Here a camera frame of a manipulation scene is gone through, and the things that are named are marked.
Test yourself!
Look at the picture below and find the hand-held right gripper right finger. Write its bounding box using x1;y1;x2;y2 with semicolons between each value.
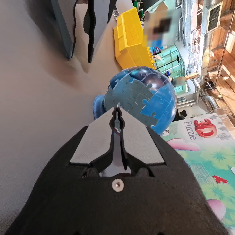
118;108;165;174

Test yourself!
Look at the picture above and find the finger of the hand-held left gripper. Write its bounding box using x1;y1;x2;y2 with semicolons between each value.
83;0;118;64
50;0;78;59

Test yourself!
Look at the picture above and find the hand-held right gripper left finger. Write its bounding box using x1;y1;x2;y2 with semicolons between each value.
69;108;118;173

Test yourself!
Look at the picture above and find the blue round ball stand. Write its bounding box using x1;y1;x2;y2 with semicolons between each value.
93;95;107;120

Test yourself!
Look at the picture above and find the blue puzzle ball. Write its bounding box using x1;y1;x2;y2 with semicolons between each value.
103;66;177;136

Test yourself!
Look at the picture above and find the colourful cartoon puzzle box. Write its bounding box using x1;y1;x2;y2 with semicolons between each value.
159;113;235;231

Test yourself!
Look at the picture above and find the yellow plastic bin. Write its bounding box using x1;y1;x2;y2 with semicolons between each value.
113;7;156;70

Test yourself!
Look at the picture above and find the disinfecting wipes pack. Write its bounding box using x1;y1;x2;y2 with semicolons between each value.
150;46;164;55

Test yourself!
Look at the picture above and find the black round stand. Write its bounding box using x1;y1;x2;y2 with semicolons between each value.
158;55;181;72

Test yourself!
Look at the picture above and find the white vent grille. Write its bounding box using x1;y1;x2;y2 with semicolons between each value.
206;2;223;33

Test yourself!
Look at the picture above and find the silver air duct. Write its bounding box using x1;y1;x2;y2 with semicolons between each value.
184;28;220;110

